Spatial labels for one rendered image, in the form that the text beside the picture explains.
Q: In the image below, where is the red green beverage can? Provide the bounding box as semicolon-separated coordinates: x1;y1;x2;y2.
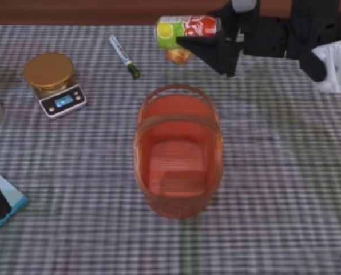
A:
154;15;223;51

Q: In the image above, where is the white green marker pen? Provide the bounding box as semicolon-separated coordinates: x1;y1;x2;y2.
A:
108;34;141;80

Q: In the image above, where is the grey checked tablecloth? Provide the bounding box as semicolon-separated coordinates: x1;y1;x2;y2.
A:
0;24;341;275

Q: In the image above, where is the kitchen scale with gold plate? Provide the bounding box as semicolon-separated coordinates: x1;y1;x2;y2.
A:
23;52;88;119

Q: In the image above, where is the light blue board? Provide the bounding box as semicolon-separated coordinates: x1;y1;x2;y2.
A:
0;171;29;238

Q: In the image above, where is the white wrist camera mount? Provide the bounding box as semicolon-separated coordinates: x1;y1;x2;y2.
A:
311;39;341;93

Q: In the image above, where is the orange plastic basket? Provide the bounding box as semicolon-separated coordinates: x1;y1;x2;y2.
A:
133;83;224;220

